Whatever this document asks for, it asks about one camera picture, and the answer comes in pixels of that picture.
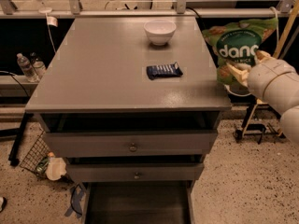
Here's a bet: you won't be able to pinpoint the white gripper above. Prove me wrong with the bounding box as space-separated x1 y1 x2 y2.
226 50 297 100

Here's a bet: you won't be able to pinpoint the green rice chip bag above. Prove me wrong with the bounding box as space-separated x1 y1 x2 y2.
202 18 278 85

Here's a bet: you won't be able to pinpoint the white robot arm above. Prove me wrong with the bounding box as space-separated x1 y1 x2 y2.
226 50 299 144

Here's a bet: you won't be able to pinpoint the grey drawer cabinet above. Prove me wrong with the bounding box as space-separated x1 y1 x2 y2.
24 16 233 224

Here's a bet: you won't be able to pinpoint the middle grey drawer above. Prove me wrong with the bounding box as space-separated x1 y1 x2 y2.
66 163 204 182

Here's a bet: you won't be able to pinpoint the open bottom grey drawer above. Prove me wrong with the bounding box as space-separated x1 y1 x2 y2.
82 181 195 224

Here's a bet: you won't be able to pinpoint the top grey drawer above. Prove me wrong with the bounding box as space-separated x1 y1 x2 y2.
43 130 218 158

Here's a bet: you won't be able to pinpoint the white crumpled bag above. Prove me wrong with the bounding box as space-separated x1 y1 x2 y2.
46 158 66 181

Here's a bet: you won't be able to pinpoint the dark blue snack packet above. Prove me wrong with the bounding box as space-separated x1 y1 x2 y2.
146 62 183 80

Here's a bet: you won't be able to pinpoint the white ceramic bowl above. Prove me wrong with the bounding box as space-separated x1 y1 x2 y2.
144 20 177 46

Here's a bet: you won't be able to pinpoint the clear water bottle right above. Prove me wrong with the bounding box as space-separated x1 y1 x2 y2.
30 52 46 77

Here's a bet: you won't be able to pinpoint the clear water bottle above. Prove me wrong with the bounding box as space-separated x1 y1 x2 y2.
17 53 38 82
30 52 46 77

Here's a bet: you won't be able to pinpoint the blue tape strips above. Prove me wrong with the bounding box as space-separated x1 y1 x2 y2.
64 185 85 218

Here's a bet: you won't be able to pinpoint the clear water bottle left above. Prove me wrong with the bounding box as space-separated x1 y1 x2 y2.
17 53 38 82

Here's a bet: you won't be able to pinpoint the black metal leg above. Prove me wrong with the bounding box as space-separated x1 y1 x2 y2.
8 113 31 166

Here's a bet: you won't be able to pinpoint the white cable right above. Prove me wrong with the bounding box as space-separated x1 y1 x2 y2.
223 6 280 98

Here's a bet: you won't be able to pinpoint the white cable with tag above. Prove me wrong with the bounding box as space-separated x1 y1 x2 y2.
44 12 59 54

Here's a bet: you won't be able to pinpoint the black wire basket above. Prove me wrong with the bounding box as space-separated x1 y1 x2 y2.
20 133 50 179

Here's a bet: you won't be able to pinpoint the black cable left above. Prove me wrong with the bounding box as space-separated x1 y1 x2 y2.
0 70 31 98

